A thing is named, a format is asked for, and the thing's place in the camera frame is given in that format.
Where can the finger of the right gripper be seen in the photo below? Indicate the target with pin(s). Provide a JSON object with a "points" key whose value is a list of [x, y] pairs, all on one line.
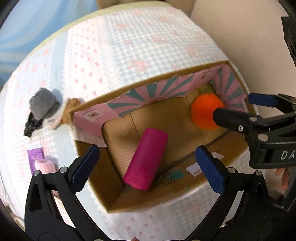
{"points": [[244, 123], [282, 102]]}

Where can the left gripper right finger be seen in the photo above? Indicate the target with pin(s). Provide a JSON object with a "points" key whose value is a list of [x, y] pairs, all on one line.
{"points": [[241, 210]]}

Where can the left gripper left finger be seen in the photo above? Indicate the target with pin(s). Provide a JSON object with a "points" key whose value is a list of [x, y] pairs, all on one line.
{"points": [[53, 212]]}

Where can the orange pompom ball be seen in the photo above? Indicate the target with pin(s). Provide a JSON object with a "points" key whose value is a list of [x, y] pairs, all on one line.
{"points": [[205, 111]]}

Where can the purple patterned cloth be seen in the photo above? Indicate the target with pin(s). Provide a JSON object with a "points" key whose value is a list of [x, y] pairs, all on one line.
{"points": [[34, 155]]}

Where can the magenta cloth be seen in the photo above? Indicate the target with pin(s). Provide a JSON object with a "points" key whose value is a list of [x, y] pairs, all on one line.
{"points": [[146, 159]]}

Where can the person's right hand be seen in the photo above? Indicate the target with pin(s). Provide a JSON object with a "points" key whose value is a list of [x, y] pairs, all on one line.
{"points": [[284, 177]]}

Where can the open cardboard box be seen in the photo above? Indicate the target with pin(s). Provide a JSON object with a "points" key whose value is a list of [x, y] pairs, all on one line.
{"points": [[116, 122]]}

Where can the black scrunchie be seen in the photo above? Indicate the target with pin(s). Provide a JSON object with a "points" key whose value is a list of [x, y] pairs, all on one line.
{"points": [[32, 125]]}

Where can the grey folded sock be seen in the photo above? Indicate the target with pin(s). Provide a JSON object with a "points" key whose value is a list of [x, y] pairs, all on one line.
{"points": [[43, 104]]}

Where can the checkered bed cover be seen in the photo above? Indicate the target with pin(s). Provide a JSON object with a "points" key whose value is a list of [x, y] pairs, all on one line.
{"points": [[91, 59]]}

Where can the light blue hanging sheet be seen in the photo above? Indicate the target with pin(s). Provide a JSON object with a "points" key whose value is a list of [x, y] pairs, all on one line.
{"points": [[31, 22]]}

